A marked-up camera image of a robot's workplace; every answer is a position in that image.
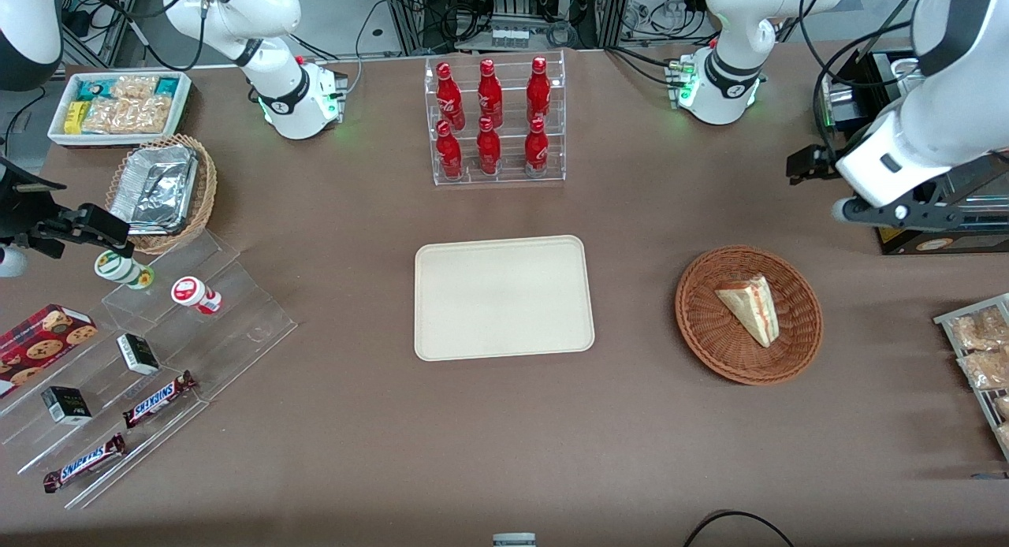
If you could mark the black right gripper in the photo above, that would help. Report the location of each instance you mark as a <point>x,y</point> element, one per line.
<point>17,210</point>

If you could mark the green lidded yogurt cup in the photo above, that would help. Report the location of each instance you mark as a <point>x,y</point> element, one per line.
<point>118,268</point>

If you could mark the small clear cracker bag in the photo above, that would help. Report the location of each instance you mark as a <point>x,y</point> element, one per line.
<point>134,87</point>

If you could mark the light wicker basket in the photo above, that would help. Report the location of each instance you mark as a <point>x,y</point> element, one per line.
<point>203,192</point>

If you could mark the snickers chocolate bar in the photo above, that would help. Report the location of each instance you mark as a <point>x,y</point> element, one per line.
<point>158,400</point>
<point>83,463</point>

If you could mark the red cookie box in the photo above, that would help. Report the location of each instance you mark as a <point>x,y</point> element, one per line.
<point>39,346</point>

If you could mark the clear acrylic step stand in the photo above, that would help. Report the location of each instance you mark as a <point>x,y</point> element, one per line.
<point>236,326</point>

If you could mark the red cola bottle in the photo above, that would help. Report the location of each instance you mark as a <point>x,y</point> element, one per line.
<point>489,151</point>
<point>449,154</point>
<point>539,90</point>
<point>449,98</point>
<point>489,94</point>
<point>537,149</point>

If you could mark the beige plastic tray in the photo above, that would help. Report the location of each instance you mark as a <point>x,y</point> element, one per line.
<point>504,299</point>

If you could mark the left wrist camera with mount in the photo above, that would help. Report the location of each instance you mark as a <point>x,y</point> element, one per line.
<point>842,210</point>

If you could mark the red lidded yogurt cup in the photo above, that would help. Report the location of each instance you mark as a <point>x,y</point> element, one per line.
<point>191,292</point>

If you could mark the small grey device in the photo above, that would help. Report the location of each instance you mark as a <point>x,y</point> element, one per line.
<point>514,541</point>

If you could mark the clear fried snack bag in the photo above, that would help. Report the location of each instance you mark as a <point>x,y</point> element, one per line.
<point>981,330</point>
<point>985,370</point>
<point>1004,437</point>
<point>1003,407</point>

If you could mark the clear acrylic bottle rack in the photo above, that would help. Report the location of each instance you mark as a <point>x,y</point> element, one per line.
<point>512,106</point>

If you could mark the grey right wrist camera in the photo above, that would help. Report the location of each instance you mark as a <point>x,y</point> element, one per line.
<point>9,262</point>

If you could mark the black hot food warmer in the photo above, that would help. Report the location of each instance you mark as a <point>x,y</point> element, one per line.
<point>985,240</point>

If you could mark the aluminium foil tray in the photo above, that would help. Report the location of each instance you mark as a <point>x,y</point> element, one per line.
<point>154,188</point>

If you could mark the yellow snack packet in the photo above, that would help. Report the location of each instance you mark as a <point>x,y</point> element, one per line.
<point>76,117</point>

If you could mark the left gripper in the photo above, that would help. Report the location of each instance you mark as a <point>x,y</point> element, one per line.
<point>828,164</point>

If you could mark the small black carton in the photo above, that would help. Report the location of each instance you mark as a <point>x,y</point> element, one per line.
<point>66,405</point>
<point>139,354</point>

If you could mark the white snack bin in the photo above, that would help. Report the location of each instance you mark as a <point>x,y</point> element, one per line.
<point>183,106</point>

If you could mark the brown wicker basket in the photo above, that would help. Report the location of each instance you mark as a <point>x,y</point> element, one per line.
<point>709,342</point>

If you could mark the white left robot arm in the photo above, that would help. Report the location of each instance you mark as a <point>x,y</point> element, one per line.
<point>729,66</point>

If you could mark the teal snack packet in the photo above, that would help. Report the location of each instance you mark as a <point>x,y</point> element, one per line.
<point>166,85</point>
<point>94,90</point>

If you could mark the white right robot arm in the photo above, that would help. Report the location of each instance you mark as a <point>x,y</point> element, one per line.
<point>276,98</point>

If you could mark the triangular sandwich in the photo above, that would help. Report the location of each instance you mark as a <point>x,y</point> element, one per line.
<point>749,310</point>

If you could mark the large clear cracker bag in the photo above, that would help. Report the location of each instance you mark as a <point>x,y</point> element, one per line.
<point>130,117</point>

